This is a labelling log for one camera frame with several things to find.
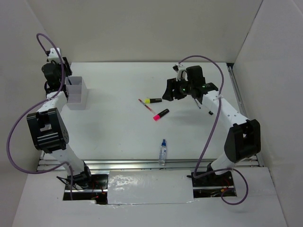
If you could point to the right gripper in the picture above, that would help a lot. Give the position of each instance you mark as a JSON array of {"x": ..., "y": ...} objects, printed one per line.
[{"x": 173, "y": 84}]

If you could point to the white foil cover sheet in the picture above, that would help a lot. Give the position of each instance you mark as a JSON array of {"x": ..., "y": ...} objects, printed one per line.
[{"x": 149, "y": 187}]

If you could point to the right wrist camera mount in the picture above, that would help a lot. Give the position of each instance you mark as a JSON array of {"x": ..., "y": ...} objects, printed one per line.
[{"x": 181, "y": 71}]

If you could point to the small blue spray bottle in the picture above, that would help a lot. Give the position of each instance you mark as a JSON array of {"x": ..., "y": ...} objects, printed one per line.
[{"x": 162, "y": 154}]

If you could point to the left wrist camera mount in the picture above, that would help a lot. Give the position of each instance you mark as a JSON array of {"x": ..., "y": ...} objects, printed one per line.
[{"x": 53, "y": 56}]

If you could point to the white pen holder container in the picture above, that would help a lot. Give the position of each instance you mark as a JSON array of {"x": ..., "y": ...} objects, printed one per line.
[{"x": 77, "y": 93}]

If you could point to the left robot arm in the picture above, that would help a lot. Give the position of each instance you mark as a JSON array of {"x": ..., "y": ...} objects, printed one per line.
[{"x": 49, "y": 132}]

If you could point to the aluminium front rail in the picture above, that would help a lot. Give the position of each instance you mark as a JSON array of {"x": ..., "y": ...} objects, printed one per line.
[{"x": 95, "y": 165}]

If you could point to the pink highlighter marker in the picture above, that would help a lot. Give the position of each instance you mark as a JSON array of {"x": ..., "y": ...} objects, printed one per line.
[{"x": 161, "y": 114}]

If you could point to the dark blue pen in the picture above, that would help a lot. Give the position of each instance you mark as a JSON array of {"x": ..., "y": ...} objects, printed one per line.
[{"x": 197, "y": 103}]

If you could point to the yellow highlighter marker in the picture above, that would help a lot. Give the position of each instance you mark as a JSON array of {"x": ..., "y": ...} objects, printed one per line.
[{"x": 152, "y": 100}]

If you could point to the red gel pen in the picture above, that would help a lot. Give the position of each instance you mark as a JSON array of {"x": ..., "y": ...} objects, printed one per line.
[{"x": 146, "y": 106}]

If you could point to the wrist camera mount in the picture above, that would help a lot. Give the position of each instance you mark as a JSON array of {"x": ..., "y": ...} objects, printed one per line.
[
  {"x": 53, "y": 56},
  {"x": 181, "y": 71}
]

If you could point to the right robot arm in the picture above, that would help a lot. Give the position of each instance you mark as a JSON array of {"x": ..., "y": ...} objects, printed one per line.
[{"x": 243, "y": 138}]

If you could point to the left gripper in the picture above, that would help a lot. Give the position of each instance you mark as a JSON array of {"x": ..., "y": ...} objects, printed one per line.
[{"x": 68, "y": 71}]

